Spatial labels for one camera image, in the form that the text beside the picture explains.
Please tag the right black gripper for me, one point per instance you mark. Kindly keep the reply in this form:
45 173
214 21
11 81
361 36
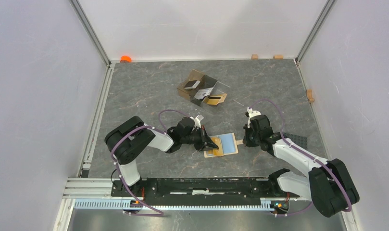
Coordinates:
246 141

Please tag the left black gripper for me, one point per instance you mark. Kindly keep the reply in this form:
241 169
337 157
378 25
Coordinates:
206 143

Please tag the beige leather card holder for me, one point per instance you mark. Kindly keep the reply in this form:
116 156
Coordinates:
229 143

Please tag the gold VIP card stack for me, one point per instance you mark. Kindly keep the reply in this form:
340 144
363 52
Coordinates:
214 100

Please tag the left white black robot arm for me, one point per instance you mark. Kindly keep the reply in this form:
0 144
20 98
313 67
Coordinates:
127 141

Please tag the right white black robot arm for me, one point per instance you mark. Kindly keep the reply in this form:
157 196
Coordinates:
326 183

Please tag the black and white card stack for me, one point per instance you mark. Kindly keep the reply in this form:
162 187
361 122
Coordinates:
190 85

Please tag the dark grey studded baseplate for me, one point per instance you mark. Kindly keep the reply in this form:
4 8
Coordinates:
298 140

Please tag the curved wooden block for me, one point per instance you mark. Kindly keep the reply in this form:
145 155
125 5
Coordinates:
309 95

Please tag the orange round cap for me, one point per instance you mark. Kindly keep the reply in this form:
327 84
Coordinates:
125 59

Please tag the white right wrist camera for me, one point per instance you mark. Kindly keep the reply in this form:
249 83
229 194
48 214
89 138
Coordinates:
252 115

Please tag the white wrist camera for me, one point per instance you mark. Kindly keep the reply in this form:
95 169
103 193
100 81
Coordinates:
197 120
252 115

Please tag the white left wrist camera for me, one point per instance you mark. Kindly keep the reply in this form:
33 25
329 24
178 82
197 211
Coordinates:
197 120

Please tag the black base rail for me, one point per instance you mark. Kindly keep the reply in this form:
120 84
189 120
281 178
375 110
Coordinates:
206 191

